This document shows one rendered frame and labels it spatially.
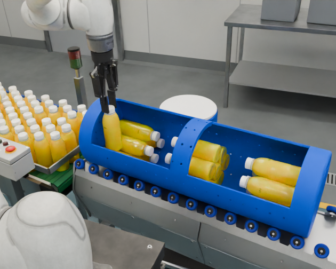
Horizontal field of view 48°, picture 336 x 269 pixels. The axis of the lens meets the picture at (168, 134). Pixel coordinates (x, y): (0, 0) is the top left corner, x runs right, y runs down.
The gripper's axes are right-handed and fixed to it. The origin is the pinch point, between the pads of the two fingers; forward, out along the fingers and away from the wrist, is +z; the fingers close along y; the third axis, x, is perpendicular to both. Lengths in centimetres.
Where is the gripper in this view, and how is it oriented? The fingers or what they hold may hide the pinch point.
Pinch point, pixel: (108, 102)
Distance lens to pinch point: 141.5
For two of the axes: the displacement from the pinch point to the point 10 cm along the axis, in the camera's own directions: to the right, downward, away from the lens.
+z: 0.3, 8.4, 5.4
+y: 4.9, -4.8, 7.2
